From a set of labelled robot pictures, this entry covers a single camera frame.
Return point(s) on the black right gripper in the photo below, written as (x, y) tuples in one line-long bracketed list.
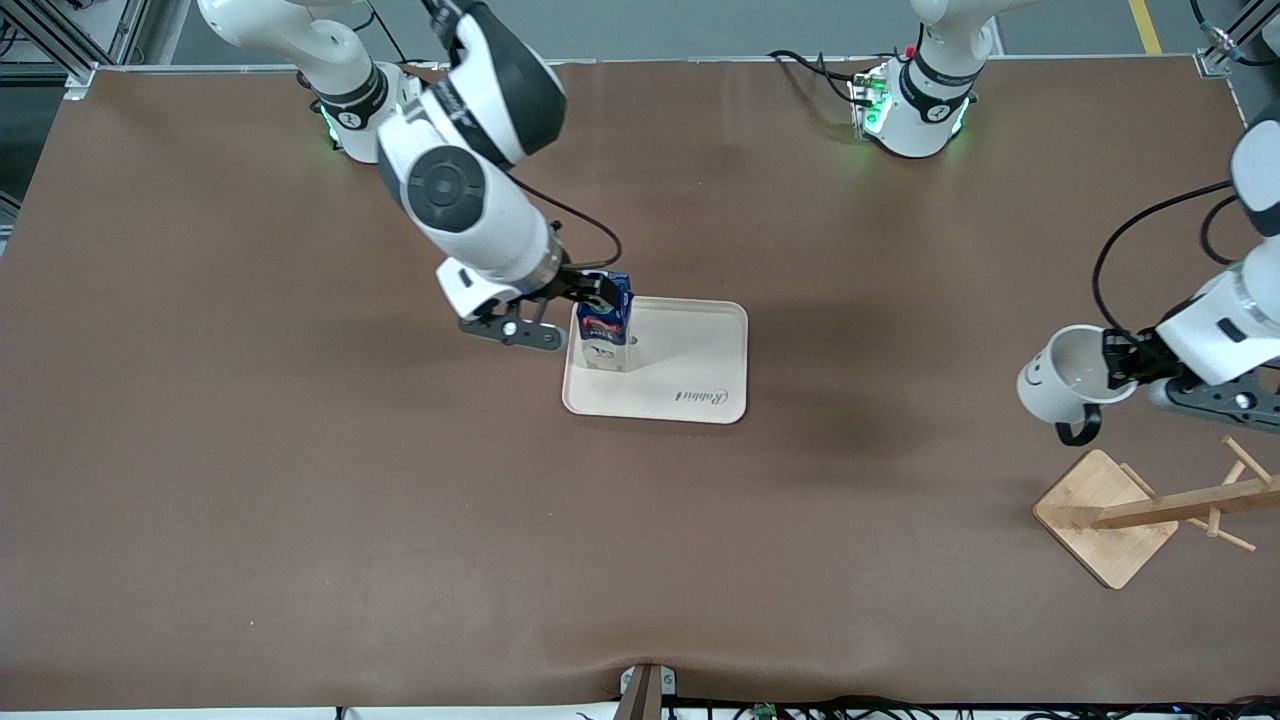
[(573, 285)]

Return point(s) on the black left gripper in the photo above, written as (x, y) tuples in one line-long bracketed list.
[(1138, 358)]

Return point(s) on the blue milk carton green cap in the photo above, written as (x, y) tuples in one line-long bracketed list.
[(605, 340)]

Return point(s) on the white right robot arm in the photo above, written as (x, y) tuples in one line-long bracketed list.
[(450, 190)]

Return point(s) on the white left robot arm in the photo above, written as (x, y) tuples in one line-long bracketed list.
[(925, 110)]

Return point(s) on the wooden cup rack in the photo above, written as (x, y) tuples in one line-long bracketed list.
[(1100, 520)]

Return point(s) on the cream plastic tray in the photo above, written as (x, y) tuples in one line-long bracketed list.
[(690, 350)]

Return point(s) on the brown table cover mat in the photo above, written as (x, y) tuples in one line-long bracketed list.
[(300, 500)]

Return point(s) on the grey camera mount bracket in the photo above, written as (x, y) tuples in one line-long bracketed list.
[(645, 692)]

